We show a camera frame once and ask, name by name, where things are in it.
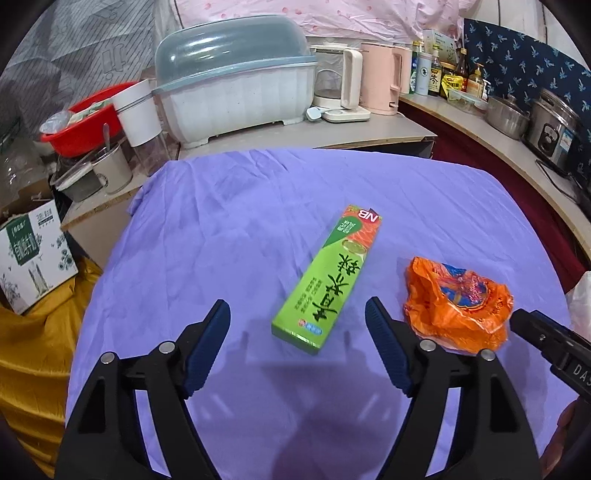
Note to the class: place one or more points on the red plastic basin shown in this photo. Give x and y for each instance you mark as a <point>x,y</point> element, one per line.
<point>87,136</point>

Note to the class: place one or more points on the small steel lidded pot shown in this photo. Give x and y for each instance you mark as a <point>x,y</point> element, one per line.
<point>508,120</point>

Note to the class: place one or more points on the green label canister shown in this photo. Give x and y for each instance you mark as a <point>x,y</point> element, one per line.
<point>421,76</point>

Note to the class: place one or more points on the white lined trash bin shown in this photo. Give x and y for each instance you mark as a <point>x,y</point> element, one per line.
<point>582,295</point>

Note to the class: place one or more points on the white blender cup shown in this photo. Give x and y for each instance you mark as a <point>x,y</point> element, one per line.
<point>136,110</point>

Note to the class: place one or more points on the clear glass food container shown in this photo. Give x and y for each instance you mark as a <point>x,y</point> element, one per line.
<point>461,99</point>

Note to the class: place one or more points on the blue floral cloth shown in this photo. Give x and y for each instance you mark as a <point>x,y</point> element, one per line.
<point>521,60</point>

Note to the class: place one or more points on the yellow cloth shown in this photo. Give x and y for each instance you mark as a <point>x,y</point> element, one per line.
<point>37,360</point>

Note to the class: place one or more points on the orange plastic bag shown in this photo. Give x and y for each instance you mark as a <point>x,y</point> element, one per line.
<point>452,304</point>

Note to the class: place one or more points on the green cardboard box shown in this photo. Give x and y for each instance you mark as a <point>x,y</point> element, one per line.
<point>323,286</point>

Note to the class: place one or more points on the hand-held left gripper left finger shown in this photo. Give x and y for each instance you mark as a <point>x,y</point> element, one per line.
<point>210,346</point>

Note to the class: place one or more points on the printed cardboard box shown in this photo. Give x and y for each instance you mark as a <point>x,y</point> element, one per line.
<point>32,258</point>

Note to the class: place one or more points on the group of seasoning bottles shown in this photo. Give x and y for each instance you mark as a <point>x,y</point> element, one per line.
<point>455,76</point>

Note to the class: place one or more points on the clear plastic food tray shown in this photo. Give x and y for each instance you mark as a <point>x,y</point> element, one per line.
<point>76,182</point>

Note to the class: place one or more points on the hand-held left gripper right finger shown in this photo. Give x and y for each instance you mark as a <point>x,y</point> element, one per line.
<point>388,346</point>

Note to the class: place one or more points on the person's right hand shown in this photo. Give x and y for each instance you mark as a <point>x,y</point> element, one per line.
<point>567,420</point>

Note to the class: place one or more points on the steel rice cooker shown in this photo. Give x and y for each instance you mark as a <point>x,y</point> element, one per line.
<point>554,134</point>

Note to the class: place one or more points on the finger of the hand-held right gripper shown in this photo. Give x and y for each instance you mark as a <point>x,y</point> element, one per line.
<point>535,330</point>

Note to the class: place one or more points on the pink electric kettle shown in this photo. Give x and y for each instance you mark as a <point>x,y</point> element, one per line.
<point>376,78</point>

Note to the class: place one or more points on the purple tablecloth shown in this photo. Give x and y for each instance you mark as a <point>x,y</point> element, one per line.
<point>231,221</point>

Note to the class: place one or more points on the dark red cloth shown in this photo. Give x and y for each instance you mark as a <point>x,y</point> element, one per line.
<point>461,147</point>

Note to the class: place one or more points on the beige mug with spoon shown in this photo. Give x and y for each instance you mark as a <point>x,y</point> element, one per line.
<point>113,173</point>

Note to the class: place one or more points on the pink dotted cloth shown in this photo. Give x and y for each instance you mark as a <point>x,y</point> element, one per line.
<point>346,18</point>

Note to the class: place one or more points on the grey cloth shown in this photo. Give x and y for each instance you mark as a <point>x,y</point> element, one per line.
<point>92,50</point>

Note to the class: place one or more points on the white dish box blue lid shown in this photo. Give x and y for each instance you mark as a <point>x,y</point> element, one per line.
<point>231,101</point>

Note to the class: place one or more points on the metal spoon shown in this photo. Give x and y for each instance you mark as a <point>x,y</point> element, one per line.
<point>105,136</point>

